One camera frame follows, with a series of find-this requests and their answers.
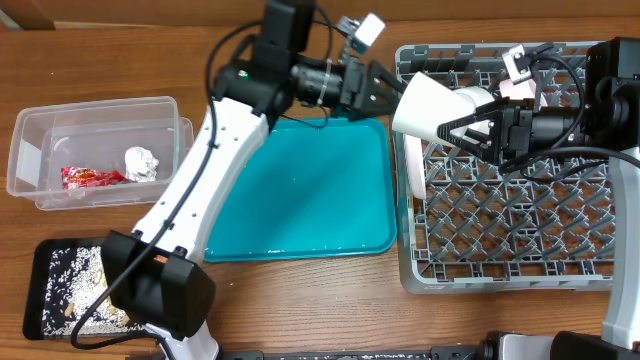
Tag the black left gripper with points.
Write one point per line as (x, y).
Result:
(352, 93)

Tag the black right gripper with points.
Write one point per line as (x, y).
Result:
(511, 130)

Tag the white paper cup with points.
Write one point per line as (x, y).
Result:
(426, 104)

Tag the white plate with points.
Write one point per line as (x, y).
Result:
(415, 166)

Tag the white bowl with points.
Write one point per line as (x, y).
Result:
(476, 96)

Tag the pink bowl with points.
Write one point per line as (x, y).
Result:
(521, 91)

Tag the foil ball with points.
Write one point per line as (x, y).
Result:
(140, 165)

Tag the red snack wrapper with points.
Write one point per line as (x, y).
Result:
(81, 177)

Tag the orange carrot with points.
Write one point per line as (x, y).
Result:
(160, 259)

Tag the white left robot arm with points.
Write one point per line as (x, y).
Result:
(294, 53)

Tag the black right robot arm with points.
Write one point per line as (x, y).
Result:
(604, 126)

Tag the grey dishwasher rack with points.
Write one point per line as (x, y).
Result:
(566, 214)

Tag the teal plastic tray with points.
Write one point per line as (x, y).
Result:
(311, 191)

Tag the clear plastic bin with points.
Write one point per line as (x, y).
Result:
(95, 135)

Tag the rice and peanut scraps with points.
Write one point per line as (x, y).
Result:
(75, 280)

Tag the black tray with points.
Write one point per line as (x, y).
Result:
(40, 267)

